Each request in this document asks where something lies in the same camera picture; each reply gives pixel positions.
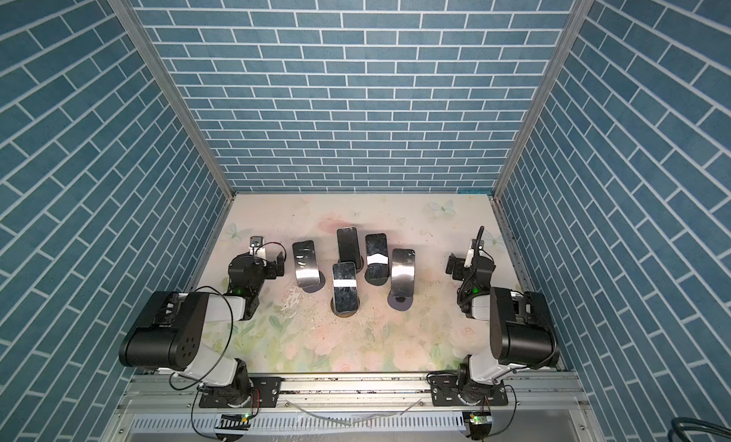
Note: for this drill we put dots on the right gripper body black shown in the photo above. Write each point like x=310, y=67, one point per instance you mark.
x=454, y=265

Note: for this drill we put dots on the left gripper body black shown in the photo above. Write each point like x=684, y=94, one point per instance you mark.
x=276, y=265

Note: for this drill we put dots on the purple phone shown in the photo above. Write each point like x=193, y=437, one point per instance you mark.
x=307, y=274

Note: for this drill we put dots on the black phone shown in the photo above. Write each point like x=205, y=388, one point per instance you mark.
x=377, y=251
x=402, y=273

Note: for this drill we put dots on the teal phone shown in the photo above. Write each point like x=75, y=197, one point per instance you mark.
x=348, y=245
x=345, y=293

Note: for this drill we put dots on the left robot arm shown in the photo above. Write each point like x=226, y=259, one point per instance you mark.
x=168, y=335

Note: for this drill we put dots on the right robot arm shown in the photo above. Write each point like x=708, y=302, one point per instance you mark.
x=520, y=337

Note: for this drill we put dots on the dark grey stand back right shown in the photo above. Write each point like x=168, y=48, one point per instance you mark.
x=376, y=277

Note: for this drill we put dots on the wooden stand front centre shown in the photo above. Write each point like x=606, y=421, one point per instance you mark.
x=345, y=314

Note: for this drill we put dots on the wooden stand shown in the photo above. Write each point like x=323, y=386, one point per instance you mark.
x=361, y=265
x=345, y=314

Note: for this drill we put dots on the wooden stand back centre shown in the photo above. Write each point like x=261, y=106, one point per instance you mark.
x=361, y=265

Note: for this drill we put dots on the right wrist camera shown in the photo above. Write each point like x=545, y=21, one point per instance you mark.
x=472, y=251

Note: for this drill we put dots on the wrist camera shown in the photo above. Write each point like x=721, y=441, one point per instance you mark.
x=257, y=245
x=472, y=251

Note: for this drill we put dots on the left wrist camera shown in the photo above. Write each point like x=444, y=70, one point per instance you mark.
x=257, y=245

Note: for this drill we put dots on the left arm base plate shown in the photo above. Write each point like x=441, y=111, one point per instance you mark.
x=257, y=393

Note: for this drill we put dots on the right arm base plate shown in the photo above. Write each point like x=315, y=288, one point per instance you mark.
x=449, y=390

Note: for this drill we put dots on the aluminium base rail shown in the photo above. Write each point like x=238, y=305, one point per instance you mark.
x=393, y=392

